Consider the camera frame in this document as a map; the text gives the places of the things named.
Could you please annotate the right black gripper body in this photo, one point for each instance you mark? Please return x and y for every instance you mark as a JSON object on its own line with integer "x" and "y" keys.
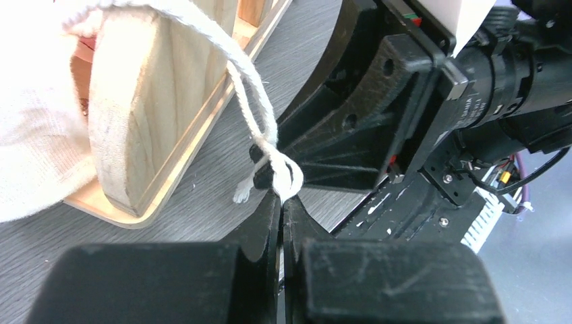
{"x": 431, "y": 123}

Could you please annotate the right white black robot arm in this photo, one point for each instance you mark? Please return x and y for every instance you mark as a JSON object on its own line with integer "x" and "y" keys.
{"x": 518, "y": 66}

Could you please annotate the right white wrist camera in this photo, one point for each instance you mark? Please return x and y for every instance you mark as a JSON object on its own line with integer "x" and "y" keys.
{"x": 462, "y": 18}

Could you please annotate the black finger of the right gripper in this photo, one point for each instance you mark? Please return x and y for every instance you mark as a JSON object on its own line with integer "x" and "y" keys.
{"x": 359, "y": 115}

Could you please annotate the wooden slatted pet bed frame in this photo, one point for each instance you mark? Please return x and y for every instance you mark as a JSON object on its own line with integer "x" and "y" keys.
{"x": 155, "y": 89}

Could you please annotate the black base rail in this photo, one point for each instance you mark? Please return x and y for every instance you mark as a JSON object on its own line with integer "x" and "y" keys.
{"x": 417, "y": 210}

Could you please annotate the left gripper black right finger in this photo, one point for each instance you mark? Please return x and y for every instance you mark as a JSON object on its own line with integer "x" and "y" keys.
{"x": 329, "y": 280}

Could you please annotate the pink printed cushion with ties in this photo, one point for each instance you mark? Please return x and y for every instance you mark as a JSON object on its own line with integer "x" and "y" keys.
{"x": 45, "y": 147}

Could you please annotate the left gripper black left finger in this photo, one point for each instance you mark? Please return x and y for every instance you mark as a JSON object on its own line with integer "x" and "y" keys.
{"x": 233, "y": 280}

